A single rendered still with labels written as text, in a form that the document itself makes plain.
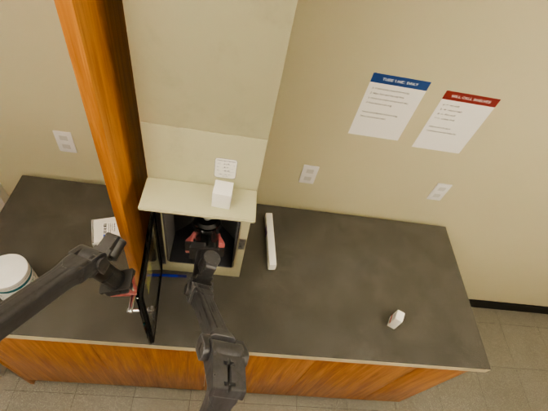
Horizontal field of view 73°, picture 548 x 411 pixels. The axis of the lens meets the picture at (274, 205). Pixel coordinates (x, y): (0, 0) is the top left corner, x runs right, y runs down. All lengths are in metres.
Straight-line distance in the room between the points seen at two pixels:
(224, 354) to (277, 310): 0.70
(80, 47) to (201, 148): 0.37
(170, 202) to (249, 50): 0.47
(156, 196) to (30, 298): 0.38
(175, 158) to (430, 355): 1.24
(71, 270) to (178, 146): 0.39
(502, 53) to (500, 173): 0.62
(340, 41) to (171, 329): 1.16
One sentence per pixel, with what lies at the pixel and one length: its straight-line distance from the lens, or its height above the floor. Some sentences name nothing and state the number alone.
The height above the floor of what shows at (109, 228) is 0.98.
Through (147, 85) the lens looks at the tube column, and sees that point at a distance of 0.92.
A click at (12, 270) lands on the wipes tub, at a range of 1.56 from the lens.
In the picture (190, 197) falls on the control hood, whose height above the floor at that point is 1.51.
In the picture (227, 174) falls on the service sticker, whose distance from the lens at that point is 1.07.
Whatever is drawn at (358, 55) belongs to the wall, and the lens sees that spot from 1.35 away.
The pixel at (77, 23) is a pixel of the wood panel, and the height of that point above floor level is 1.99.
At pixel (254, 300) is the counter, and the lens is 1.55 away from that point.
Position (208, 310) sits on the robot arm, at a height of 1.37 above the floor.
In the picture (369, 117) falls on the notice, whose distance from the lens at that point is 1.51.
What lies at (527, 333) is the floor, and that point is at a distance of 3.40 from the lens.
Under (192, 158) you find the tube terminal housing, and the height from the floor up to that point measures 1.61.
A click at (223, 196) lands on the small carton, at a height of 1.57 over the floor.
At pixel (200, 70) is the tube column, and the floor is 1.88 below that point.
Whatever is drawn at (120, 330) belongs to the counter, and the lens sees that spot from 1.52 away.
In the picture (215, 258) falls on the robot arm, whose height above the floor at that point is 1.29.
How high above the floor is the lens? 2.36
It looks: 51 degrees down
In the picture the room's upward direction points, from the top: 16 degrees clockwise
